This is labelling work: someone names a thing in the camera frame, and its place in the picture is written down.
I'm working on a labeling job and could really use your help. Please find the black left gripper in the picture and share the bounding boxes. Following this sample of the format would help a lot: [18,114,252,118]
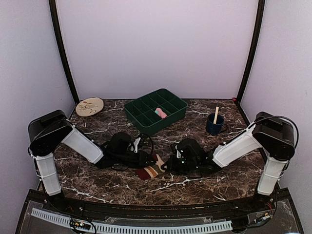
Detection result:
[115,150,156,169]

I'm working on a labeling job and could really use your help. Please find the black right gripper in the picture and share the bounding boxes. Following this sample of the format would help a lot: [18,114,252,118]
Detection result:
[162,154,199,176]

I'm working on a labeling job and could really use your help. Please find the beige striped sock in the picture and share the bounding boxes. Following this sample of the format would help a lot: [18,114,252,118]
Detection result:
[135,154,165,180]

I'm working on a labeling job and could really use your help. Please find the green compartment tray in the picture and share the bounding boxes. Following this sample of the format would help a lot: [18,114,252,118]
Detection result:
[124,88,188,136]

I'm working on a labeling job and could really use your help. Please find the pink patterned sock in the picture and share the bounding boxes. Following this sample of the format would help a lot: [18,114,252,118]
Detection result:
[155,107,167,119]

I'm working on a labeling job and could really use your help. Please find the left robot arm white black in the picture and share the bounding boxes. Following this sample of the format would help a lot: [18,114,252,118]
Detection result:
[28,110,156,213]

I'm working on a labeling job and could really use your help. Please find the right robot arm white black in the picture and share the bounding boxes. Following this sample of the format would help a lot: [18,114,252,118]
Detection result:
[161,112,299,212]

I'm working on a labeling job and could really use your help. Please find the dark blue mug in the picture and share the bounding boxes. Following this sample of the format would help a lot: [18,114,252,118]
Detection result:
[206,114,228,136]

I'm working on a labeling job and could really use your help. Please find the round beige floral coaster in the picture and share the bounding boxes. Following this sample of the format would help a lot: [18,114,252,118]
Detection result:
[75,97,104,117]

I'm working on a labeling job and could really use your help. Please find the wooden stick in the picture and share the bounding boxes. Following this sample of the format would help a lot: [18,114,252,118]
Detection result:
[213,106,219,124]

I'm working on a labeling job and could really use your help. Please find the small circuit board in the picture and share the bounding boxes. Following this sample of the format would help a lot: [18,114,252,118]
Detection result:
[69,219,91,230]

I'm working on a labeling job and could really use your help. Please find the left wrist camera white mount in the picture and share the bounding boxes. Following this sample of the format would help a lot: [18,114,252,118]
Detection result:
[131,137,141,153]

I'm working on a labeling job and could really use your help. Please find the black front rail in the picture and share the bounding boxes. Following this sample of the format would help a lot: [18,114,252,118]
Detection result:
[53,196,254,219]

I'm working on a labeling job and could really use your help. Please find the white slotted cable duct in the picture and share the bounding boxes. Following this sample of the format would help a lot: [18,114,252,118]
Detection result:
[30,208,233,234]

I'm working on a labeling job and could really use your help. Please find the left black frame post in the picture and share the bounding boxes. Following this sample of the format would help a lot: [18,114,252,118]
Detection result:
[48,0,80,104]

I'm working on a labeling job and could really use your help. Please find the black frame post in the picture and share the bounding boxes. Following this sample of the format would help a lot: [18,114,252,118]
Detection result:
[48,0,80,104]
[236,0,266,104]

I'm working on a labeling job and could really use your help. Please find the right black frame post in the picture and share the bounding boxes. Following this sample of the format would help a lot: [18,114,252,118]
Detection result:
[236,0,266,104]

